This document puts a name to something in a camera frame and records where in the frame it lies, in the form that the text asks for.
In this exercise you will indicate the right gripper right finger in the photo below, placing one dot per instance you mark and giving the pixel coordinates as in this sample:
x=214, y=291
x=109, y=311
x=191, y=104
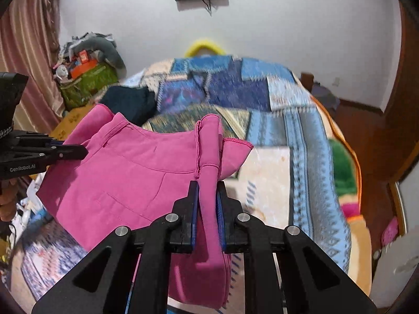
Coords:
x=284, y=270

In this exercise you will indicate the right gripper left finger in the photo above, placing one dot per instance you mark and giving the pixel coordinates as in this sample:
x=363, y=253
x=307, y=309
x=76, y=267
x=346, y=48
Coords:
x=128, y=272

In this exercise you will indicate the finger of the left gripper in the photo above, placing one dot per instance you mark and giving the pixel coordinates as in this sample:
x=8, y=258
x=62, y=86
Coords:
x=48, y=155
x=28, y=138

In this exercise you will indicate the pink pants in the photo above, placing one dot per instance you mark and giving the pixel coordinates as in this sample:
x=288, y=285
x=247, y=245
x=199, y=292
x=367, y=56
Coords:
x=132, y=176

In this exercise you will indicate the person's left hand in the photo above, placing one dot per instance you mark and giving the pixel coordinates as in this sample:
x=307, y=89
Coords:
x=9, y=190

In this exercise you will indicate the wooden lap desk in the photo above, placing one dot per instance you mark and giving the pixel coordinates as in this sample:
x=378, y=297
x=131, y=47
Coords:
x=69, y=122

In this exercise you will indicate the white crumpled cloth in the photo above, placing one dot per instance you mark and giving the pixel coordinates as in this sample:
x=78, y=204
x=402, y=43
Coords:
x=27, y=196

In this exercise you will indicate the orange box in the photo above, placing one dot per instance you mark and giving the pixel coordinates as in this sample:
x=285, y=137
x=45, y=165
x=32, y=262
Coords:
x=83, y=64

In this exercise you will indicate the dark folded garment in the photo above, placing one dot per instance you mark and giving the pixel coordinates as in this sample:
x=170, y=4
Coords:
x=136, y=105

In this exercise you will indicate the blue patchwork bedspread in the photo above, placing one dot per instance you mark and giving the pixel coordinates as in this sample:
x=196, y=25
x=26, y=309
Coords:
x=244, y=121

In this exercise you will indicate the grey plush toy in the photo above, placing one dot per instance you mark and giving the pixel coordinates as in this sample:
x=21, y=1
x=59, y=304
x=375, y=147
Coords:
x=106, y=51

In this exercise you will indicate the striped pink curtain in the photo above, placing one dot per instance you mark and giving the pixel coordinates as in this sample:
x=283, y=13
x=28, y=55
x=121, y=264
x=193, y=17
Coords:
x=30, y=46

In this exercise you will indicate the yellow foam bed rail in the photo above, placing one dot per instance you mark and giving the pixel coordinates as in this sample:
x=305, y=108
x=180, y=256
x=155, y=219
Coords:
x=204, y=46

